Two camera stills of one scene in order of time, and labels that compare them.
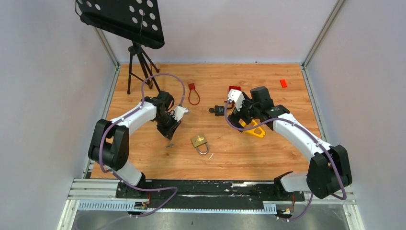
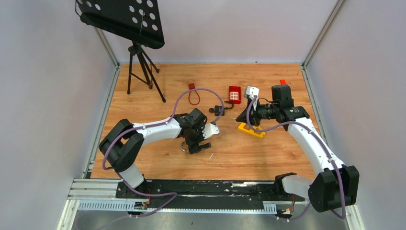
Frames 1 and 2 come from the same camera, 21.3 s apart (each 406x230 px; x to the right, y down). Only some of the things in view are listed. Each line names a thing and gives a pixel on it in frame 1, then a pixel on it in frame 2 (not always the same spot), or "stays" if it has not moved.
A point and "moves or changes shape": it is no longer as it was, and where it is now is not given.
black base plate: [205, 194] stays
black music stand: [137, 21] stays
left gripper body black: [167, 124] -> [194, 140]
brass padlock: [200, 140] moves or changes shape
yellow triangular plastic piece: [251, 131] stays
